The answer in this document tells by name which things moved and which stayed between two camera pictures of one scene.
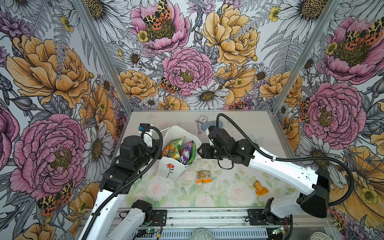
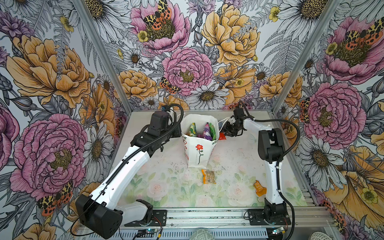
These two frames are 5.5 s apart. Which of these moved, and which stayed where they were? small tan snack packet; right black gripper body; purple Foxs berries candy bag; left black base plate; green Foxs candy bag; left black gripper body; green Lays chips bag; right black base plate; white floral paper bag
Moved: white floral paper bag; purple Foxs berries candy bag; green Foxs candy bag; green Lays chips bag; left black gripper body; right black gripper body; small tan snack packet
Stayed: left black base plate; right black base plate
